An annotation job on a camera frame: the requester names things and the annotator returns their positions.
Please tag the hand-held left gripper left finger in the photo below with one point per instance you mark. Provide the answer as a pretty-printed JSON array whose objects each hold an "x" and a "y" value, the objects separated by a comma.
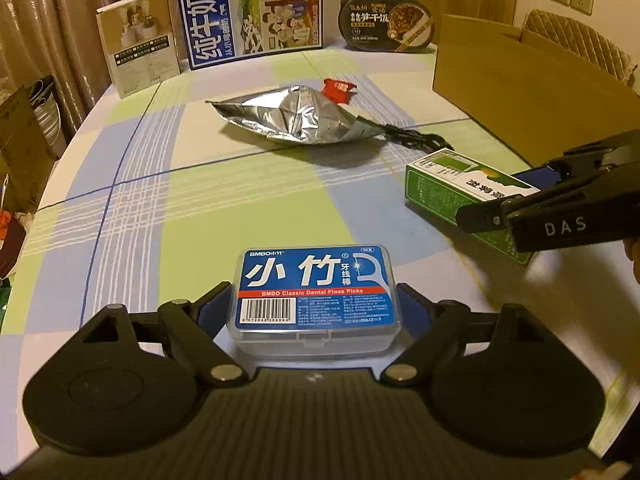
[{"x": 217, "y": 306}]

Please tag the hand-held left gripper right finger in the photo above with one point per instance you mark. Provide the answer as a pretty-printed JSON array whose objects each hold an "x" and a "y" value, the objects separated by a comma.
[{"x": 407, "y": 306}]

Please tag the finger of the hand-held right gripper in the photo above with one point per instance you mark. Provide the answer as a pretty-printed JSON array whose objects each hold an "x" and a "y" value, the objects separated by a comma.
[
  {"x": 542, "y": 179},
  {"x": 487, "y": 217}
]

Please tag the green white carton box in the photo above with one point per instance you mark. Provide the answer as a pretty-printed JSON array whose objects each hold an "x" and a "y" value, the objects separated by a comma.
[{"x": 440, "y": 185}]

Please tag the blue label floss pick box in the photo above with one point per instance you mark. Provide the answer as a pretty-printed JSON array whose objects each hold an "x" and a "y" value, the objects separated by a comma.
[{"x": 310, "y": 290}]

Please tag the large cardboard box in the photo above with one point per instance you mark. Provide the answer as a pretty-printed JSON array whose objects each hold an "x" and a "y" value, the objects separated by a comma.
[{"x": 525, "y": 85}]

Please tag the plaid cloth covered desktop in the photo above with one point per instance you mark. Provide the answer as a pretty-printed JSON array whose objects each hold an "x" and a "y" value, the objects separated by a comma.
[{"x": 200, "y": 200}]

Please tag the person's right hand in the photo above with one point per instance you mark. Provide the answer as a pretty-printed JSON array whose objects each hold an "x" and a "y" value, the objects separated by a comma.
[{"x": 634, "y": 260}]

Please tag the quilted chair back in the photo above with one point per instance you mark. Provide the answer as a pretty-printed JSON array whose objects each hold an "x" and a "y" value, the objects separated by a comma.
[{"x": 580, "y": 40}]

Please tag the red snack packet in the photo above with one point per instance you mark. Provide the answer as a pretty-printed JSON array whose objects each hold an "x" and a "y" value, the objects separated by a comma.
[{"x": 340, "y": 90}]

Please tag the silver foil bag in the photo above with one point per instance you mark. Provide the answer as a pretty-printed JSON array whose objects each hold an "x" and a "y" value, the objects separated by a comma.
[{"x": 295, "y": 115}]

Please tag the black instant rice bowl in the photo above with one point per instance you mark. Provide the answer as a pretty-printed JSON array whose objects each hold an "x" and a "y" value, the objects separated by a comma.
[{"x": 385, "y": 25}]

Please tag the small brown cardboard box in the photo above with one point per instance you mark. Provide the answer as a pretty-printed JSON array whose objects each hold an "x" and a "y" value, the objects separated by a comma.
[{"x": 20, "y": 145}]

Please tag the dark bag with white stripes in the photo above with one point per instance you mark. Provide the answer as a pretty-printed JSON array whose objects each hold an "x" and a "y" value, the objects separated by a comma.
[{"x": 47, "y": 110}]

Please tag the white product picture box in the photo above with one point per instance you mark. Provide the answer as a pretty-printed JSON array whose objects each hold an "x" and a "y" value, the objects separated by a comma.
[{"x": 140, "y": 45}]

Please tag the blue illustrated milk carton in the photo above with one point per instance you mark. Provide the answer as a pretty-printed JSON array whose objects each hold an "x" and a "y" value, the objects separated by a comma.
[{"x": 250, "y": 10}]

